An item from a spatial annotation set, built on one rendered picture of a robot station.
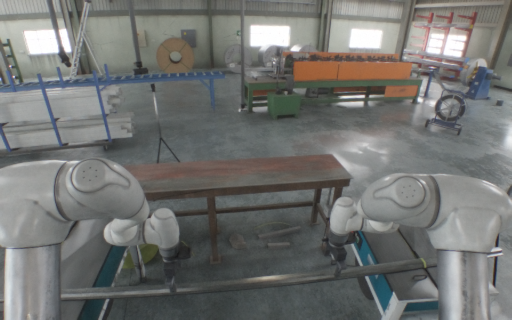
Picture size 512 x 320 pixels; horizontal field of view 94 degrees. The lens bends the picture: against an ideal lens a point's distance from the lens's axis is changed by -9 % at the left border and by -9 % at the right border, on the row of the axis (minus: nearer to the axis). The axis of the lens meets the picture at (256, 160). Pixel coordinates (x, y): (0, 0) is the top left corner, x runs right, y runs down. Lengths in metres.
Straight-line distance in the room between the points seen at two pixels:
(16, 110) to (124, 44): 9.48
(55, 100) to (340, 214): 4.51
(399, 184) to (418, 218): 0.10
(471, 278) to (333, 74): 6.61
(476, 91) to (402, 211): 10.79
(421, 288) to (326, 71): 5.94
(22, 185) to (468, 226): 0.92
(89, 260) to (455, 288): 1.65
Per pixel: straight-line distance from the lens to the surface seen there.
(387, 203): 0.64
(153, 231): 1.12
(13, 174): 0.69
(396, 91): 8.44
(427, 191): 0.65
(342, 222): 1.19
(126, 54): 14.21
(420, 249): 1.88
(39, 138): 5.29
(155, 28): 13.97
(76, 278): 1.72
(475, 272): 0.73
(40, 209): 0.65
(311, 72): 6.81
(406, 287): 1.63
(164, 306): 2.34
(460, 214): 0.70
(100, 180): 0.56
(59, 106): 4.97
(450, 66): 15.48
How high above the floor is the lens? 1.89
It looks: 27 degrees down
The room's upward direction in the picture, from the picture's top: 1 degrees clockwise
